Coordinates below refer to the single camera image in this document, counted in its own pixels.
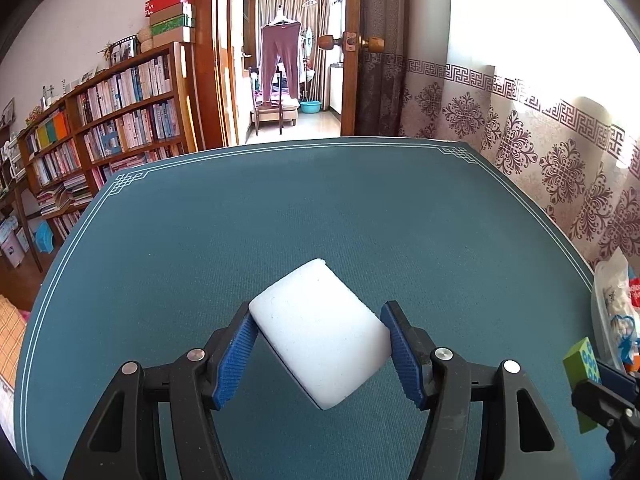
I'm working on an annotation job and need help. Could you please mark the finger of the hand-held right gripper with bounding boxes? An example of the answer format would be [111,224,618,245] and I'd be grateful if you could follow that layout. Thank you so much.
[597,360,640,392]
[571,380,640,442]

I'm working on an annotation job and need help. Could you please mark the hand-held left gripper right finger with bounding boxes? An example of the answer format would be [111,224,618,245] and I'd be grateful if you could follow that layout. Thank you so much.
[380,301,581,480]

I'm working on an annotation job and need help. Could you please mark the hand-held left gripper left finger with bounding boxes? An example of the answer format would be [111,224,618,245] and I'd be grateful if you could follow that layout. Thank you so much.
[62,301,261,480]

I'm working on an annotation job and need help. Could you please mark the green dotted block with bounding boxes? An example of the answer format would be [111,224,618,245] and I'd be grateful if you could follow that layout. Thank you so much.
[562,337,603,434]

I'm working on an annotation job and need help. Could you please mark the white sponge with black stripe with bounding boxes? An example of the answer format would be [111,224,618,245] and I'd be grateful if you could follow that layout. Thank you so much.
[248,258,392,411]

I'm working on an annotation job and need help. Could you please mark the blue plastic stool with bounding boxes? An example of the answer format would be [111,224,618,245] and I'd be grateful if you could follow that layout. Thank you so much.
[34,221,56,252]

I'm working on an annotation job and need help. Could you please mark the orange plaid blanket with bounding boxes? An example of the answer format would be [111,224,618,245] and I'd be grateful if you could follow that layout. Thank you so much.
[0,294,28,376]

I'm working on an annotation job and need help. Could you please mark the white floral patterned curtain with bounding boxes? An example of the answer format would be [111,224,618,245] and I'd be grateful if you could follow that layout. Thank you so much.
[400,0,640,271]

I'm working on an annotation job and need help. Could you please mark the wooden chair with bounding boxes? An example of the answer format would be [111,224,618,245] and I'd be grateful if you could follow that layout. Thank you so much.
[248,65,300,136]

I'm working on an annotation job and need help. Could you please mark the white and pink storage bin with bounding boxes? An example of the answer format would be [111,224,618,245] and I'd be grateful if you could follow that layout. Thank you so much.
[0,215,31,269]

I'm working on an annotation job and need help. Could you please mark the wooden bookshelf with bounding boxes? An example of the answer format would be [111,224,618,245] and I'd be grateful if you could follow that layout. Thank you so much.
[17,41,201,241]

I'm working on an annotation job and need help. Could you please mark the rows of books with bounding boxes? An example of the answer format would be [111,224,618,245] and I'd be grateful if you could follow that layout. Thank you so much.
[25,55,183,238]

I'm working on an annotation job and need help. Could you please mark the wooden door with round knobs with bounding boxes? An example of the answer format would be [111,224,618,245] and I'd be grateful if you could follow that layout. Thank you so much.
[318,0,386,137]

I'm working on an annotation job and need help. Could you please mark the brown patterned curtain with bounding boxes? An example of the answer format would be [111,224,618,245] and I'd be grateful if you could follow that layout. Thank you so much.
[355,0,412,137]

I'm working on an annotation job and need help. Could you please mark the dark wooden side shelf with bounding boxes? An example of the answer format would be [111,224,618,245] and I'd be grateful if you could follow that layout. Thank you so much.
[0,125,44,272]

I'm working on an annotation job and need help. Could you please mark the mauve hanging pants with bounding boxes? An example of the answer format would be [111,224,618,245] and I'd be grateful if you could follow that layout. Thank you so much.
[258,21,303,106]

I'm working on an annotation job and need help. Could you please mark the beige cardboard box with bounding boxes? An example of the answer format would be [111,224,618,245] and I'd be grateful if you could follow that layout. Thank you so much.
[152,26,196,45]

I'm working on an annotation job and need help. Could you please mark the beige pleated curtain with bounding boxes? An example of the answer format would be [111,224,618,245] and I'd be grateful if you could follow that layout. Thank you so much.
[257,0,332,107]

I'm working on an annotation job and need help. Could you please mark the brown cardboard box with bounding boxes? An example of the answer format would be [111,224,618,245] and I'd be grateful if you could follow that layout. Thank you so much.
[149,4,194,26]

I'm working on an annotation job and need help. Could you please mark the red cardboard box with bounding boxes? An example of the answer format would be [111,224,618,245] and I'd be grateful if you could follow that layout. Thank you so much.
[145,0,195,18]

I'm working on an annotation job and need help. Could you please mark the wooden door with lever handle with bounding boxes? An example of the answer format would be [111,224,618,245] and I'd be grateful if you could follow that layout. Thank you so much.
[194,0,259,150]

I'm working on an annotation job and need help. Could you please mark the filmstrip photo frame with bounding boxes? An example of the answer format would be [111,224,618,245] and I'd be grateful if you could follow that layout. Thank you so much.
[110,35,139,66]

